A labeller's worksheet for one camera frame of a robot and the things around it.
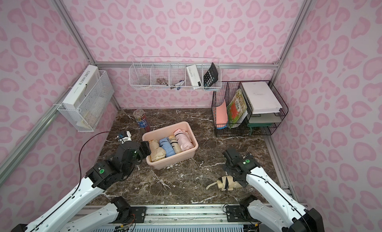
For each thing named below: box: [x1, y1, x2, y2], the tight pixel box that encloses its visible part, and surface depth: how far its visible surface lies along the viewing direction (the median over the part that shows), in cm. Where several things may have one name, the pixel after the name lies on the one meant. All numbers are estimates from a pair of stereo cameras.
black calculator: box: [202, 62, 219, 87], surface depth 93 cm
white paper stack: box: [241, 81, 283, 115], surface depth 96 cm
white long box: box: [62, 64, 100, 110], surface depth 72 cm
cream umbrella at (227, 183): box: [205, 175, 244, 191], surface depth 81 cm
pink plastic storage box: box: [142, 121, 199, 170], surface depth 90 cm
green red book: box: [226, 88, 248, 124], surface depth 103 cm
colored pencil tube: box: [132, 109, 152, 133], surface depth 95 cm
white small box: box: [186, 64, 203, 87], surface depth 94 cm
